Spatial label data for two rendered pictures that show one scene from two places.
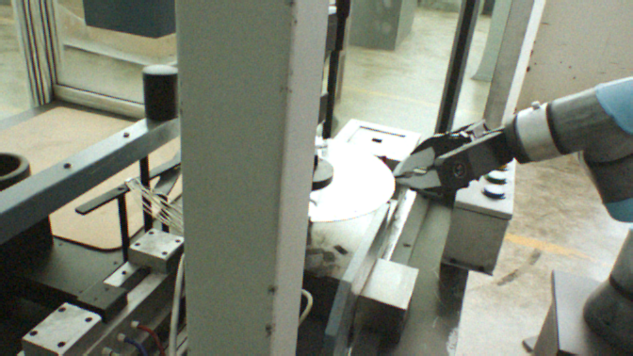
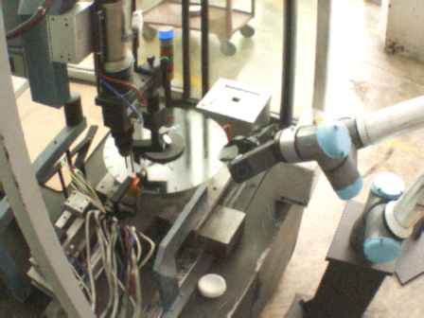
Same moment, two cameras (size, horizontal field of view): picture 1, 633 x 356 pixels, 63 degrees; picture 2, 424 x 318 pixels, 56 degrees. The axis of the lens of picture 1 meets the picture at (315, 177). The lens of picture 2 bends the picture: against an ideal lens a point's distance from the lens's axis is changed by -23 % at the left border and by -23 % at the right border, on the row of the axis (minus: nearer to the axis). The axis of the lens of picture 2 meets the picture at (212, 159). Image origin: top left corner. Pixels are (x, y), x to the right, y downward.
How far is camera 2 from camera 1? 0.49 m
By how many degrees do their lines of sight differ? 15
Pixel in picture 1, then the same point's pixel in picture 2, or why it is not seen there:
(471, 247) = (292, 189)
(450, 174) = (236, 175)
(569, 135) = (304, 154)
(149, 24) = (56, 102)
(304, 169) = (68, 275)
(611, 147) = (326, 164)
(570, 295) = (349, 218)
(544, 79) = (400, 14)
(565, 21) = not seen: outside the picture
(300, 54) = (54, 262)
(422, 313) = (249, 239)
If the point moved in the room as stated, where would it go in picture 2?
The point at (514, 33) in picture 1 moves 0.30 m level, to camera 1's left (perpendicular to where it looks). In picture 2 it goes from (322, 35) to (225, 23)
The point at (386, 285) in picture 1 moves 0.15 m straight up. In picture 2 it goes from (219, 227) to (220, 185)
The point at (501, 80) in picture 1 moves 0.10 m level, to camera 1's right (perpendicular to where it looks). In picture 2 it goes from (320, 62) to (347, 67)
